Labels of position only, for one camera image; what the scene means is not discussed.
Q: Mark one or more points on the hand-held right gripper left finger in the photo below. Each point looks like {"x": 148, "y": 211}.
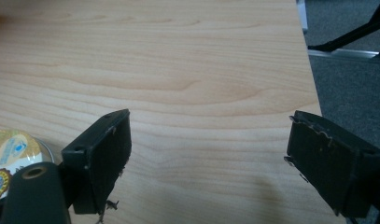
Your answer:
{"x": 97, "y": 161}

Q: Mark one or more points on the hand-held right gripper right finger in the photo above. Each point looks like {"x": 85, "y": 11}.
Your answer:
{"x": 324, "y": 161}

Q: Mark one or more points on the round tin with printed lid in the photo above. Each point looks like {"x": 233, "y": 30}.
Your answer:
{"x": 10, "y": 158}

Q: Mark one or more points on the black stand leg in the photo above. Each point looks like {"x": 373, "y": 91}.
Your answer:
{"x": 349, "y": 34}

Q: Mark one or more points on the white table leg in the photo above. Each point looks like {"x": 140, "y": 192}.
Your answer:
{"x": 302, "y": 14}

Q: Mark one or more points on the silver metal rail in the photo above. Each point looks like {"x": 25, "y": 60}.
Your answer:
{"x": 343, "y": 53}

